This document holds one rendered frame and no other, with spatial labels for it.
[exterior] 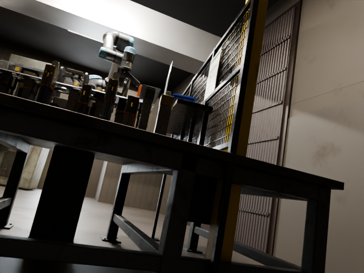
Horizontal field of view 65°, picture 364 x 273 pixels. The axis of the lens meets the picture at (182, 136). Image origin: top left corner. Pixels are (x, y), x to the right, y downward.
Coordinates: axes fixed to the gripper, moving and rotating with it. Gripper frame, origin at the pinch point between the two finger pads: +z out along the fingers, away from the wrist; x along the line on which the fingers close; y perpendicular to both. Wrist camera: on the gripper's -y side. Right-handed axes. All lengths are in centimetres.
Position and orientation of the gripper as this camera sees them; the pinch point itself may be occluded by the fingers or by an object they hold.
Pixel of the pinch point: (122, 98)
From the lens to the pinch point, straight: 192.3
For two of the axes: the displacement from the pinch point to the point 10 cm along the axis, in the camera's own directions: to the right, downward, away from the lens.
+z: -1.8, 9.6, -2.0
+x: 2.2, -1.6, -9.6
